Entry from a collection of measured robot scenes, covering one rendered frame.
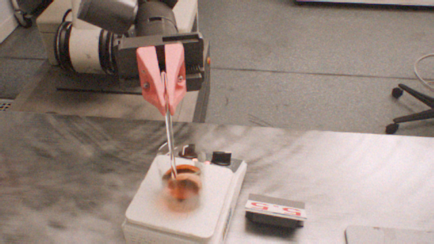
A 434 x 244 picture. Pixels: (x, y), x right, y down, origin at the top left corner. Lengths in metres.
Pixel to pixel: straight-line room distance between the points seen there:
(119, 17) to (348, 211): 0.44
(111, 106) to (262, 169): 0.89
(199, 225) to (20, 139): 0.44
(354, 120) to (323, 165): 1.32
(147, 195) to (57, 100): 1.06
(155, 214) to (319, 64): 1.96
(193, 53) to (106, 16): 0.12
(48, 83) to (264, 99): 1.04
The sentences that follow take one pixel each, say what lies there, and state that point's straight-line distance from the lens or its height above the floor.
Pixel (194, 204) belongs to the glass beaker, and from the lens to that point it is 0.51.
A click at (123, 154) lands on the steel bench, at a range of 0.74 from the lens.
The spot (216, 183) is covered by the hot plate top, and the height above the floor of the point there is 0.84.
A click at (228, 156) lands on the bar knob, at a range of 0.63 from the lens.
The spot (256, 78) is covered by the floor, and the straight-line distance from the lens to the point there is 2.22.
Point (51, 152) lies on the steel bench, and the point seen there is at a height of 0.75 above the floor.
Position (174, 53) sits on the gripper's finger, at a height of 1.04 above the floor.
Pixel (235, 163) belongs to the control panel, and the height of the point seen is 0.79.
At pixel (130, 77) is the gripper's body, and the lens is 0.49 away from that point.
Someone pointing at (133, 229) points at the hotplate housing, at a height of 0.82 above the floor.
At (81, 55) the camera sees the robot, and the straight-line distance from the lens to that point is 1.34.
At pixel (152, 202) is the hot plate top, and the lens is 0.54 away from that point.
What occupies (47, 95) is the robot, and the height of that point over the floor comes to 0.37.
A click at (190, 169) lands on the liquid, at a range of 0.53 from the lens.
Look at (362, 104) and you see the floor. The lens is 2.16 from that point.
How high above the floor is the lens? 1.26
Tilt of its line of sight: 41 degrees down
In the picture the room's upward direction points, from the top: straight up
